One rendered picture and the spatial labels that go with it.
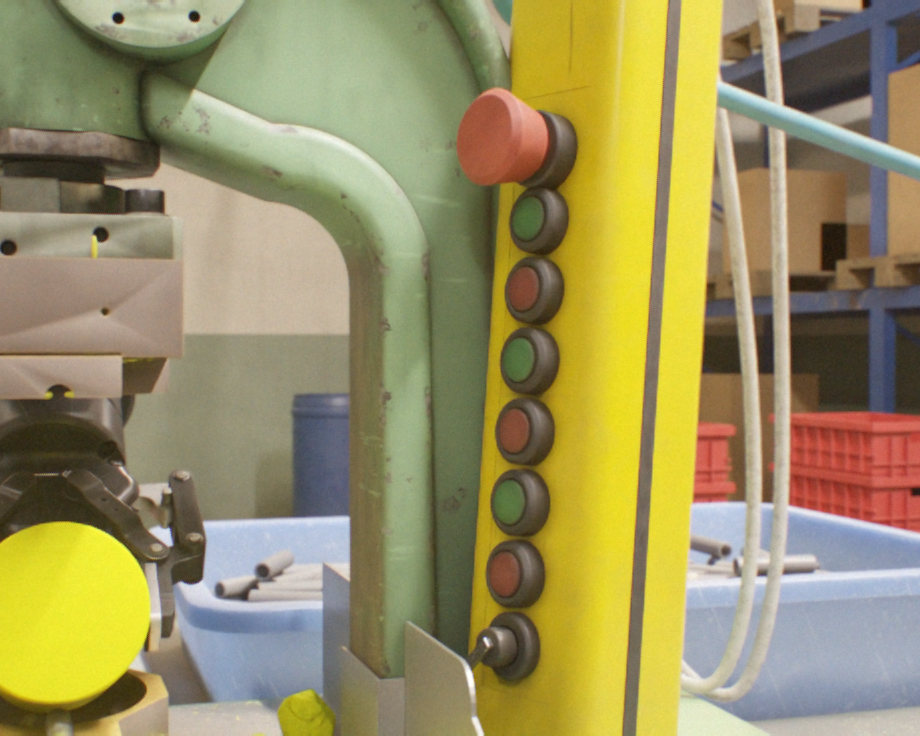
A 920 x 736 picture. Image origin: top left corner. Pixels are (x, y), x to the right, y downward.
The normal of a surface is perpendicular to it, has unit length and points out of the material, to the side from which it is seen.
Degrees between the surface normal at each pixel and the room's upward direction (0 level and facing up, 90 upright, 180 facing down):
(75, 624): 74
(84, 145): 90
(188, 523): 34
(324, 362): 90
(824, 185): 90
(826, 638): 100
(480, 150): 87
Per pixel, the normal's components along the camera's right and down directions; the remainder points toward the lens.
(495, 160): -0.69, 0.06
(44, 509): 0.17, -0.83
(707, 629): 0.29, 0.18
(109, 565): 0.29, -0.27
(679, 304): 0.65, 0.01
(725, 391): -0.95, 0.00
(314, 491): -0.42, 0.01
